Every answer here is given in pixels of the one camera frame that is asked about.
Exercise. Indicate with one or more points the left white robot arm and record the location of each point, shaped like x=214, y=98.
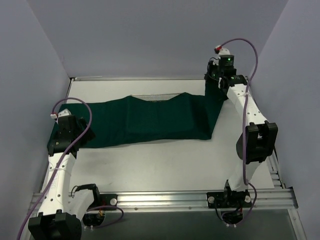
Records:
x=59, y=218

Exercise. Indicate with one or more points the green surgical drape cloth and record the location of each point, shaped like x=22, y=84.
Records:
x=130, y=120

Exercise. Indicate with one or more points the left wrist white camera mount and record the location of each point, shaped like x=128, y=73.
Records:
x=64, y=113

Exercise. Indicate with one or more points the front aluminium rail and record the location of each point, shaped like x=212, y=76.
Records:
x=196, y=201

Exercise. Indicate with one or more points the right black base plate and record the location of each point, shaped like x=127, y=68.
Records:
x=224, y=200

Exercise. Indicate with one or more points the metal mesh instrument tray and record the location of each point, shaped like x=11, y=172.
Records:
x=155, y=97

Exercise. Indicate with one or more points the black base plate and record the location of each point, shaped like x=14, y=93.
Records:
x=105, y=201
x=224, y=200

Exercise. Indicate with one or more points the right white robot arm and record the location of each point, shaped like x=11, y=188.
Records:
x=231, y=86

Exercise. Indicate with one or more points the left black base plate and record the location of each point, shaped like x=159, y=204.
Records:
x=105, y=201

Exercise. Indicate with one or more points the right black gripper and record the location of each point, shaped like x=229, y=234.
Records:
x=211, y=83

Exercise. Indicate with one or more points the back aluminium rail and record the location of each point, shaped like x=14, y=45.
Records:
x=136, y=78

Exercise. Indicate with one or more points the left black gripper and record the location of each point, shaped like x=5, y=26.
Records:
x=81, y=132

